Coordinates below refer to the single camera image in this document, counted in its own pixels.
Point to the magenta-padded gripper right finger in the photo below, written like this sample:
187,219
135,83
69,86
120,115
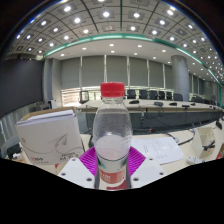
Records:
146,168

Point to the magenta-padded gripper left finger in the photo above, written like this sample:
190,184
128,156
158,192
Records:
75,168

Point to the clear red-capped water bottle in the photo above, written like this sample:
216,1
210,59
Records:
111,133

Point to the white printed paper sheets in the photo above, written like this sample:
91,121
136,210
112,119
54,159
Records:
160,149

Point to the white printer paper carton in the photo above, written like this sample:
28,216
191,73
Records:
50,136

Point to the white power strip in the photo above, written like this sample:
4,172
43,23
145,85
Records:
196,160

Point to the small open white box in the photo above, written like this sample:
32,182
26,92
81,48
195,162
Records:
204,141

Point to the black power adapter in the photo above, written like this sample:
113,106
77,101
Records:
13,151

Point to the row of black office chairs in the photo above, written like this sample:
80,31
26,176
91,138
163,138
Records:
143,94

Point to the recessed ceiling lights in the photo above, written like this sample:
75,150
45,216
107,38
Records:
106,14

